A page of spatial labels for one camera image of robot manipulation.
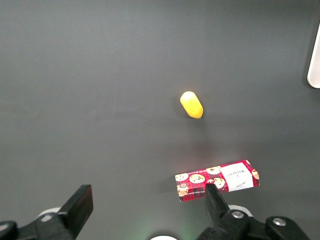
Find red plaid cookie box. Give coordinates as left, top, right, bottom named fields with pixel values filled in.
left=174, top=159, right=261, bottom=203

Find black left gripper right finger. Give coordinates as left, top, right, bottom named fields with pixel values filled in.
left=196, top=183, right=311, bottom=240

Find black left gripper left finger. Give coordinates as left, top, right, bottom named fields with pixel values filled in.
left=0, top=184, right=94, bottom=240

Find yellow lemon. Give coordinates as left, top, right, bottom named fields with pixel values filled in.
left=179, top=90, right=204, bottom=120

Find beige rectangular tray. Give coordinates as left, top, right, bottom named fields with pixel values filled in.
left=306, top=22, right=320, bottom=89

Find black table mat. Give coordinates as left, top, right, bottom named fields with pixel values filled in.
left=0, top=0, right=320, bottom=240

